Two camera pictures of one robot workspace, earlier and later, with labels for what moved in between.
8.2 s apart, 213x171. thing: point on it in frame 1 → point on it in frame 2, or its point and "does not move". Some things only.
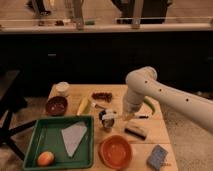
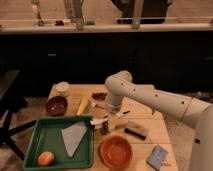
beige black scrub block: x=136 y=131 does not move
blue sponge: x=157 y=156 does not move
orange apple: x=46 y=157 does not move
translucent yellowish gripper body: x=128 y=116 → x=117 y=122
